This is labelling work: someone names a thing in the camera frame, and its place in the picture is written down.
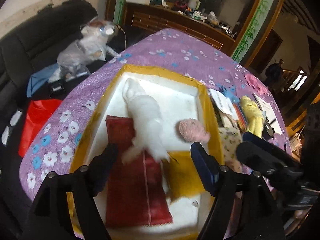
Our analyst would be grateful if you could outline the white plush toy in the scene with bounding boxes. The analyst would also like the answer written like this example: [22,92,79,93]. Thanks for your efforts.
[121,79,170,164]

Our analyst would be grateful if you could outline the blue knitted sock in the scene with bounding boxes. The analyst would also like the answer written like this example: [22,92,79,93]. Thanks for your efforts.
[219,86,240,103]

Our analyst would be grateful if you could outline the floral fabric pouch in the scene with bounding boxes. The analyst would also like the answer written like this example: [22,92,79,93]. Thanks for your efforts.
[219,127,242,168]

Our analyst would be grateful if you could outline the pink knitted sock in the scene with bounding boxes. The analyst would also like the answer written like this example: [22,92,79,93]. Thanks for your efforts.
[178,119,210,143]

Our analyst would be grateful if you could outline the red foil packet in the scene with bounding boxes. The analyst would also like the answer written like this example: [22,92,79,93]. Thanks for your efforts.
[106,115,173,228]

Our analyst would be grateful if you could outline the yellow taped foam tray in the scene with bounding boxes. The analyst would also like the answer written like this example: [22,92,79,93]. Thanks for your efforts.
[71,64,225,239]

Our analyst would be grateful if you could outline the white label sheet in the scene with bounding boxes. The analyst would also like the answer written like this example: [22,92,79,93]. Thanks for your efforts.
[208,88,239,120]

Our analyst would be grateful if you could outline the yellow cloth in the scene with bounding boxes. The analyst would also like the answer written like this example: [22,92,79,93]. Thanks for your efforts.
[240,96,265,139]

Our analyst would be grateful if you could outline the purple floral tablecloth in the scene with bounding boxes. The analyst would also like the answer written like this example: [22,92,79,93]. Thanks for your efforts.
[18,28,293,239]

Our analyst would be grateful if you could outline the white paper manual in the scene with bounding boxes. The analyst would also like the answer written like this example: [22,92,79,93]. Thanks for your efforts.
[254,94,283,134]

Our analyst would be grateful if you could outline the red plastic bag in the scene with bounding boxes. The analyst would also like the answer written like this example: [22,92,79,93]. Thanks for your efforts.
[18,99,62,158]

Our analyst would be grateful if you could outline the pink cloth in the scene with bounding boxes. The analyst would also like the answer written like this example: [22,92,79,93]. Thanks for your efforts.
[245,73,268,95]

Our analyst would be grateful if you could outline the blue cloth on sofa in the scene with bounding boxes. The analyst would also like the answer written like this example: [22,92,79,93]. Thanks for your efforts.
[27,63,59,98]

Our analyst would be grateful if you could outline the clear plastic bag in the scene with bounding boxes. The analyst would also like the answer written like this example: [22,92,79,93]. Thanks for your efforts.
[57,18,120,80]

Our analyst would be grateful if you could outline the black leather sofa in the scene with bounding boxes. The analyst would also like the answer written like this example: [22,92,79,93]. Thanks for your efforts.
[0,0,126,156]

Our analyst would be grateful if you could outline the wooden cabinet with clutter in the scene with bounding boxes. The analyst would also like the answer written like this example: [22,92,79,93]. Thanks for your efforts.
[105,0,288,66]

